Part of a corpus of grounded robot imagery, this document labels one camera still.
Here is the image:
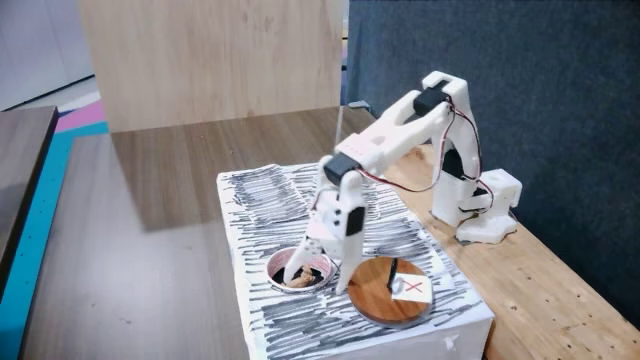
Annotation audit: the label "dark wooden side table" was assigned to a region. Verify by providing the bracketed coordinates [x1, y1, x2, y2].
[0, 105, 60, 297]

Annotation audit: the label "round wooden lid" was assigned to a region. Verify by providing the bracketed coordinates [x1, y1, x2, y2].
[347, 256, 434, 329]

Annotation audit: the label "white paper with red cross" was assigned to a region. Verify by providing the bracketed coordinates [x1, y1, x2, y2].
[390, 272, 434, 305]

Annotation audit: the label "brown debris piece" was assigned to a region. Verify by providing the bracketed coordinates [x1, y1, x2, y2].
[285, 264, 317, 290]

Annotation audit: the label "black loop handle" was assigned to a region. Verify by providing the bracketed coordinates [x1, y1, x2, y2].
[385, 257, 400, 294]

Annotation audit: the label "grey felt partition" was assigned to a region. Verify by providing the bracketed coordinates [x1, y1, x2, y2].
[346, 0, 640, 329]

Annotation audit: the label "white box with black scribbles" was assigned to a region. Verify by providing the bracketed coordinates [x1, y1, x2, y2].
[216, 157, 496, 360]

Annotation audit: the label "light wooden panel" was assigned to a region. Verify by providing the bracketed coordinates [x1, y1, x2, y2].
[77, 0, 349, 134]

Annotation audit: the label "light wooden plank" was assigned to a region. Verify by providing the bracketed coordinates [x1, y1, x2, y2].
[368, 143, 640, 360]

